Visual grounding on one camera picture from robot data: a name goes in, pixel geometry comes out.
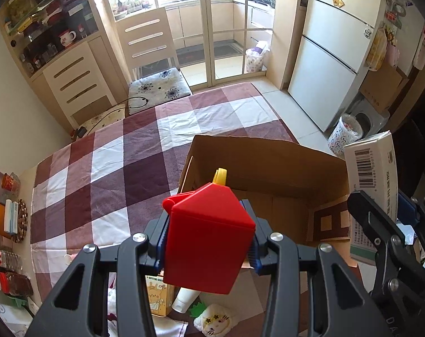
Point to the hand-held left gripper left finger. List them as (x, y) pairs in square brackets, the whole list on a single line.
[(160, 252)]

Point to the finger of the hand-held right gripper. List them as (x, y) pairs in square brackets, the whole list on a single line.
[(369, 214), (407, 210)]

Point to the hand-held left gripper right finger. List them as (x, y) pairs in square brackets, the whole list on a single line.
[(257, 259)]

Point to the yellow cartoon carton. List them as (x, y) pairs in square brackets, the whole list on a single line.
[(159, 296)]

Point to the white carton with barcode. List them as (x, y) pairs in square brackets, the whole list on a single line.
[(374, 168)]

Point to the red house-shaped plastic box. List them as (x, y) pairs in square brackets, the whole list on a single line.
[(205, 238)]

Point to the red sock with white cuff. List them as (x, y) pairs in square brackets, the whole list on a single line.
[(111, 298)]

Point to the brown cardboard box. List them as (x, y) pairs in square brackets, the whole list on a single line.
[(268, 168)]

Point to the white squeeze tube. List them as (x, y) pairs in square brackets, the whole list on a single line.
[(186, 298)]

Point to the white cotton glove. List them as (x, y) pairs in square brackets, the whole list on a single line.
[(170, 328)]

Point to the white bin with squiggle pattern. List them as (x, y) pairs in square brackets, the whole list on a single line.
[(342, 137)]

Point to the maroon white checked tablecloth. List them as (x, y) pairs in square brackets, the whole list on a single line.
[(110, 182)]

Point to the yellow plastic cap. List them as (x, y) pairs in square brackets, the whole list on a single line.
[(220, 177)]

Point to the grey floor appliance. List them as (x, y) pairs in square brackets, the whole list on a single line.
[(372, 117)]

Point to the flat cardboard sheet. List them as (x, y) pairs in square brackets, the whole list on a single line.
[(383, 87)]

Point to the wooden beaded trivet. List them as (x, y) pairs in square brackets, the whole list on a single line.
[(23, 221)]

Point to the black power adapter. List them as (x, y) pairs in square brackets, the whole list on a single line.
[(82, 132)]

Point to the pale dotted seat cushion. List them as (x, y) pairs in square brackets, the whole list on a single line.
[(107, 117)]

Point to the red-lidded jar with dark contents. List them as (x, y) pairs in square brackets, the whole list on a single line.
[(15, 284)]

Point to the small white blue box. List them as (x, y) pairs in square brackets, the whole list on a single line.
[(16, 217)]

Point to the green plastic item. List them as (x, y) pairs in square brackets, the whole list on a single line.
[(19, 302)]

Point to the pink hanging bag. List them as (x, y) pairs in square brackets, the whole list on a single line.
[(391, 55)]

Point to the clear bottle with red label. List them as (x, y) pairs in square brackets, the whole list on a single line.
[(3, 259)]

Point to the small white green box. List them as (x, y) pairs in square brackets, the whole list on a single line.
[(7, 216)]

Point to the yellow hanging mesh bag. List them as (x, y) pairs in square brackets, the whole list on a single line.
[(377, 51)]

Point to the red white hanging decoration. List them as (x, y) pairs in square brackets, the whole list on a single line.
[(423, 47)]

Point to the red printed cup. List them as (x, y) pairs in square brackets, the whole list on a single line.
[(10, 182)]

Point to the white refrigerator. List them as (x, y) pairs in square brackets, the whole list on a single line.
[(328, 52)]

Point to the floral seat cushion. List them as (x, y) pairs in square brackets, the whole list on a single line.
[(159, 84)]

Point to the white paper sheet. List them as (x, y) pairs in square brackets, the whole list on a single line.
[(5, 319)]

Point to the black white fridge magnet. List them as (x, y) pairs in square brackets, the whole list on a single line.
[(367, 33)]

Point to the patterned bin with purple bag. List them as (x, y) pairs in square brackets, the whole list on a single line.
[(255, 61)]

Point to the cream display cabinet with drawers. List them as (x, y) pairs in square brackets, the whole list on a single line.
[(75, 73)]

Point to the dark kitchen floor mat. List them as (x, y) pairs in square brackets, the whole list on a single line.
[(219, 51)]

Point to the yellow fridge magnet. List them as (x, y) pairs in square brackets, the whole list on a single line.
[(338, 2)]

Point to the glass sliding doors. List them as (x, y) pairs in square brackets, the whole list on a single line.
[(209, 42)]

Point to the beige kitchen cabinets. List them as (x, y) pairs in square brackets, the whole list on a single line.
[(188, 21)]

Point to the white mug with red pattern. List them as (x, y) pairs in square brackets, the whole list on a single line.
[(66, 38)]

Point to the shelf of storage jars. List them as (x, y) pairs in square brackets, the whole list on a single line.
[(40, 10)]

